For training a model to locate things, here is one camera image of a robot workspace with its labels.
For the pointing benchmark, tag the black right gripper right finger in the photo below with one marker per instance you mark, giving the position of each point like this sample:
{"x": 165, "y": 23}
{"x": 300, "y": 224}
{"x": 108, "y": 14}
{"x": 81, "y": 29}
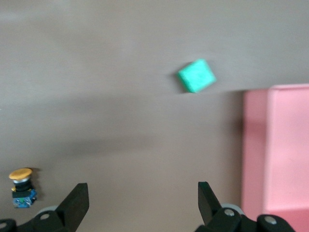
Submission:
{"x": 212, "y": 215}

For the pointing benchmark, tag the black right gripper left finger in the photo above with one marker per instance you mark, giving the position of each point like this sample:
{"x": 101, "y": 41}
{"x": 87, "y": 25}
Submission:
{"x": 72, "y": 207}

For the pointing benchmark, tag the yellow mushroom push button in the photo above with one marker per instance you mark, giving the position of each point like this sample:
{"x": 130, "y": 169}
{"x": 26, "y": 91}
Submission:
{"x": 21, "y": 186}

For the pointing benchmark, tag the pink plastic bin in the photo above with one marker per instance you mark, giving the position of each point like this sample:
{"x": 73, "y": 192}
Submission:
{"x": 285, "y": 149}

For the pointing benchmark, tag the green foam cube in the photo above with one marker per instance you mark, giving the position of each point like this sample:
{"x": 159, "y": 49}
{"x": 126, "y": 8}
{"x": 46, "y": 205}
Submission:
{"x": 196, "y": 76}

